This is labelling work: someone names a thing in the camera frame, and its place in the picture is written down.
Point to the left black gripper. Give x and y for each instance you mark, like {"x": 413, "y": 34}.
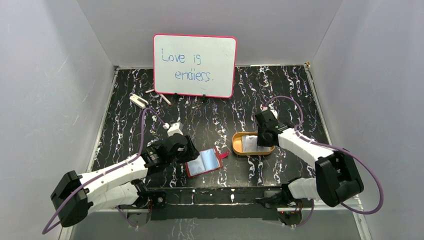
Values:
{"x": 191, "y": 149}

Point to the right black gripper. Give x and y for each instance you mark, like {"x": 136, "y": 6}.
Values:
{"x": 261, "y": 142}

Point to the red leather card holder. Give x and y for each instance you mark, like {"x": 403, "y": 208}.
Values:
{"x": 208, "y": 160}

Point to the tan oval card tray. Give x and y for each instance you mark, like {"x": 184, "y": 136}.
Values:
{"x": 237, "y": 147}

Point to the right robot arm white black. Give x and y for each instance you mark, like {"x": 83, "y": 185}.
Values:
{"x": 336, "y": 179}

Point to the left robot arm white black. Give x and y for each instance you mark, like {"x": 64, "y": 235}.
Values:
{"x": 78, "y": 195}

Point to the cards in tray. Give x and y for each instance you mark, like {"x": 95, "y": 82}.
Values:
{"x": 250, "y": 145}

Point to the white marker pen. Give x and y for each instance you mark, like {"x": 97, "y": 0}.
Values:
{"x": 165, "y": 99}

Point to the white board eraser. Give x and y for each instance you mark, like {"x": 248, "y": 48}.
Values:
{"x": 138, "y": 101}

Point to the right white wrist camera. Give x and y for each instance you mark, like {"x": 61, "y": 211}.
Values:
{"x": 271, "y": 110}

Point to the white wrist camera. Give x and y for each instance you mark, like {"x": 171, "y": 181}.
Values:
{"x": 174, "y": 128}
{"x": 271, "y": 110}

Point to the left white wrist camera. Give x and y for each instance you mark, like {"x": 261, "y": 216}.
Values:
{"x": 174, "y": 128}

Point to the white board with red frame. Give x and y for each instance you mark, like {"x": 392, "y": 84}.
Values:
{"x": 194, "y": 65}

